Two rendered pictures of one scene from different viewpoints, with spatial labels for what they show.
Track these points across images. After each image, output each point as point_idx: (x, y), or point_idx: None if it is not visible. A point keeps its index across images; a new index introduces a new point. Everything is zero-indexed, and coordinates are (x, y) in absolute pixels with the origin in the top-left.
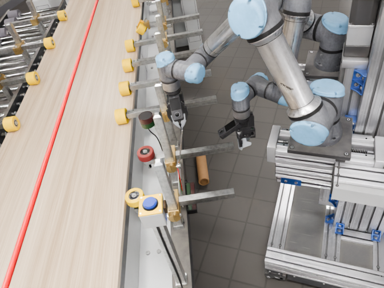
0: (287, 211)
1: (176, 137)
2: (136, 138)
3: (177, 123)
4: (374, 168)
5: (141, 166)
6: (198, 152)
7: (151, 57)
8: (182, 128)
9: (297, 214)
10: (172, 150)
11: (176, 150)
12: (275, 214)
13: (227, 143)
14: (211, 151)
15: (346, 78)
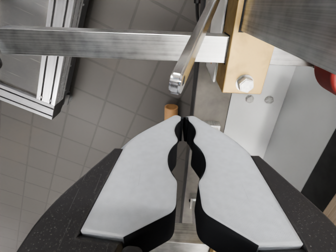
0: (51, 11)
1: None
2: (298, 168)
3: (207, 142)
4: None
5: (291, 102)
6: (134, 32)
7: None
8: (176, 85)
9: (39, 7)
10: (238, 63)
11: (205, 119)
12: (69, 10)
13: (23, 52)
14: (87, 29)
15: None
